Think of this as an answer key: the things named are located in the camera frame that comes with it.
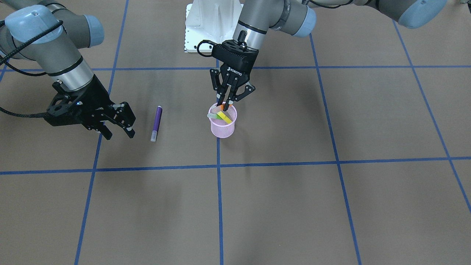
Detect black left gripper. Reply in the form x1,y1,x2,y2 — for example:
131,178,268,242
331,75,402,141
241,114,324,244
210,30,259,111

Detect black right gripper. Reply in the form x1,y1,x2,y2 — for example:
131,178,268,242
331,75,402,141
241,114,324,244
44,75,136,140

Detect green marker pen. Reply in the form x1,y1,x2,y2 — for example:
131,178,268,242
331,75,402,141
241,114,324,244
207,111,233,124

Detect purple marker pen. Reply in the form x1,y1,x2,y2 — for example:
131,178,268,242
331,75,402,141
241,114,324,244
151,105,163,142

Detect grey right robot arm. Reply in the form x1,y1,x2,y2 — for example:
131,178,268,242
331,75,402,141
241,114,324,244
1,0,136,139

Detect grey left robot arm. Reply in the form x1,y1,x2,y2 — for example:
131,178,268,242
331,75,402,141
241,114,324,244
202,0,447,111

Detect pink mesh pen holder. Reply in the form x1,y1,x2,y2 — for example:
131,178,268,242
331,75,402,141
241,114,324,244
208,103,237,138

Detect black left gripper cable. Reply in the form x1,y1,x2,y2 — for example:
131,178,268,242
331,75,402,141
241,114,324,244
197,40,221,58

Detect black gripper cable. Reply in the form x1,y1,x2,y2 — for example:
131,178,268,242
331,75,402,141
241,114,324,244
0,20,64,119
197,40,221,58

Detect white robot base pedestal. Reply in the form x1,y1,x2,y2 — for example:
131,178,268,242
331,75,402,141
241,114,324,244
184,0,243,53

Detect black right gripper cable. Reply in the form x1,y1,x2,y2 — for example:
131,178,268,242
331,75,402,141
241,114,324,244
0,20,64,119

